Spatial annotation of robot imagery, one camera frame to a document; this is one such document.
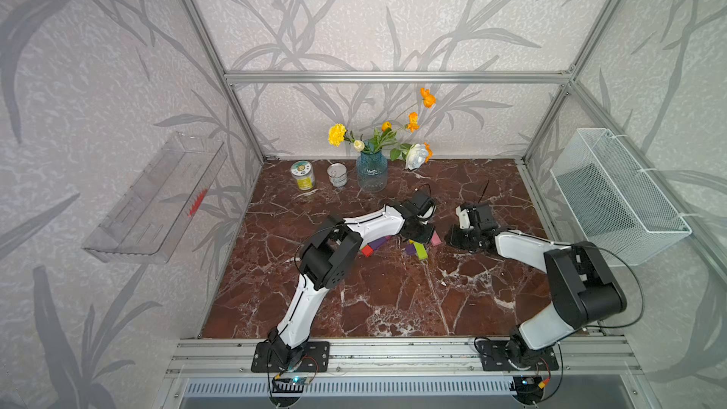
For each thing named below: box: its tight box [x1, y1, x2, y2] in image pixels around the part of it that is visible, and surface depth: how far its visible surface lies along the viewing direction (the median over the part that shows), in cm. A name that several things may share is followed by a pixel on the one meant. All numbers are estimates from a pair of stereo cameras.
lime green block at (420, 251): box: [413, 241, 429, 261], surface depth 95 cm
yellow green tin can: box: [290, 160, 316, 192], surface depth 110 cm
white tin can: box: [327, 162, 349, 188], surface depth 113 cm
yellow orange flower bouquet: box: [327, 87, 437, 171], surface depth 91 cm
